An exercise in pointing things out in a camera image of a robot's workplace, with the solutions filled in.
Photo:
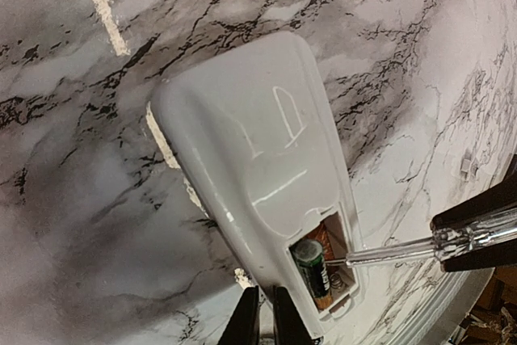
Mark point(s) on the white battery cover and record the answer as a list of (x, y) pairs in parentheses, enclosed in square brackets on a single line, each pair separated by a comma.
[(468, 166)]

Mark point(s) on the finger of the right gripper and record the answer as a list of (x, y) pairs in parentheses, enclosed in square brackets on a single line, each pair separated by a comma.
[(493, 207), (500, 255)]

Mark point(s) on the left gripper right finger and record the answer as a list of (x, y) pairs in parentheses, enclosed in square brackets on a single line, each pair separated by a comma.
[(289, 328)]

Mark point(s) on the white remote control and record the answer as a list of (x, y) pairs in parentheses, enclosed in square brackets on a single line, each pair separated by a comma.
[(254, 134)]

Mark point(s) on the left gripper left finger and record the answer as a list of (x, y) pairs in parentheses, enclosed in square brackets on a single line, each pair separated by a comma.
[(243, 326)]

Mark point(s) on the front aluminium frame rail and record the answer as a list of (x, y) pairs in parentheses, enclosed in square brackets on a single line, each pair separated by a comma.
[(441, 314)]

